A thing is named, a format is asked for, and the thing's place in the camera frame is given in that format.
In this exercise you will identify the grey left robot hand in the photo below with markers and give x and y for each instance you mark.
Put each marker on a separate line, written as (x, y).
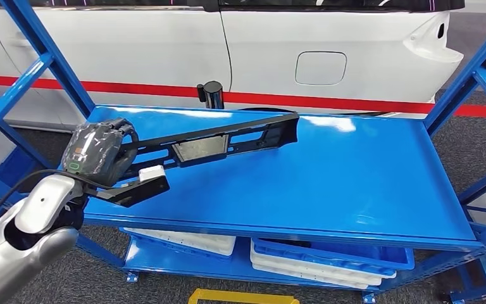
(96, 151)

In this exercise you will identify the black stanchion post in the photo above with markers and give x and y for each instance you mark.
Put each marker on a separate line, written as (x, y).
(213, 95)

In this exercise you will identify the yellow floor tape square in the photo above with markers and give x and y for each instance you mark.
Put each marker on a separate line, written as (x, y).
(243, 296)

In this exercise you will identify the long black plastic part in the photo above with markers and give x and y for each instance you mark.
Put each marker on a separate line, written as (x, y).
(201, 149)

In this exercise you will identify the blue plastic bin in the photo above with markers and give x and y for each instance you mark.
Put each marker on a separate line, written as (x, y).
(352, 256)
(150, 245)

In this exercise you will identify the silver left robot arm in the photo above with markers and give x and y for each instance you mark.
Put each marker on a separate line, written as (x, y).
(0, 268)

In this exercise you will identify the white car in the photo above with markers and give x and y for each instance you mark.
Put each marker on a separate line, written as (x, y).
(142, 46)

